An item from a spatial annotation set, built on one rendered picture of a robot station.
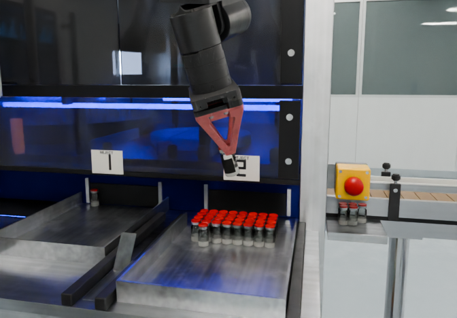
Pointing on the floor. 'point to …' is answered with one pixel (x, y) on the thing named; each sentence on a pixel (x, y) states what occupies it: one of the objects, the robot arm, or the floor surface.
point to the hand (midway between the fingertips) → (228, 147)
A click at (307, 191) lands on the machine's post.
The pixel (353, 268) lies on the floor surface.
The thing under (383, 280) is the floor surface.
